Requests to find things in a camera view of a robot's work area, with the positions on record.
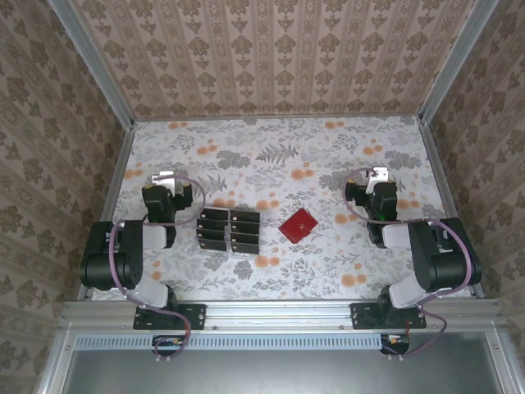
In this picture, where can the clear acrylic card rack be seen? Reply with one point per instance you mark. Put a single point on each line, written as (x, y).
(226, 236)

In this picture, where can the black credit card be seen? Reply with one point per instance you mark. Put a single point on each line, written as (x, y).
(245, 248)
(245, 238)
(245, 227)
(211, 224)
(245, 216)
(213, 245)
(211, 234)
(214, 214)

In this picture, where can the red leather card holder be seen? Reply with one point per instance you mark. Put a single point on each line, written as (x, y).
(298, 225)

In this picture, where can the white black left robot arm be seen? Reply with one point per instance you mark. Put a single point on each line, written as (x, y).
(123, 262)

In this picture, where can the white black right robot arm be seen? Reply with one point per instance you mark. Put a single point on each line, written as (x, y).
(447, 262)

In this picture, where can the floral patterned table cover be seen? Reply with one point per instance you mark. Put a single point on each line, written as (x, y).
(328, 279)

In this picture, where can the grey metal sheet panel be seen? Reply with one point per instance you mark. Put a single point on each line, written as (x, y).
(279, 373)

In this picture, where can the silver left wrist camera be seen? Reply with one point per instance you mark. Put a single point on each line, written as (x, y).
(164, 178)

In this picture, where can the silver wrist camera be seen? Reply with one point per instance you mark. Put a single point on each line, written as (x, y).
(164, 178)
(379, 174)

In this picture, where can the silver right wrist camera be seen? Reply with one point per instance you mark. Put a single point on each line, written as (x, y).
(379, 174)

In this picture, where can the aluminium table side rail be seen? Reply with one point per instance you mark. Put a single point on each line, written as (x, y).
(443, 184)
(111, 184)

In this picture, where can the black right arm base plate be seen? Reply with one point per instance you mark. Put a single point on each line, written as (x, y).
(363, 316)

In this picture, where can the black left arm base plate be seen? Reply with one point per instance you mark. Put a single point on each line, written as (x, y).
(193, 316)

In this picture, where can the aluminium corner post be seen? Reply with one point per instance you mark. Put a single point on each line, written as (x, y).
(92, 65)
(455, 57)

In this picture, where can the aluminium frame rail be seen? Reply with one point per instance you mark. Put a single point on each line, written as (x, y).
(279, 316)

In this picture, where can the aluminium lower frame bar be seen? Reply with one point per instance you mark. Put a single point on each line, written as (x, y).
(498, 361)
(53, 361)

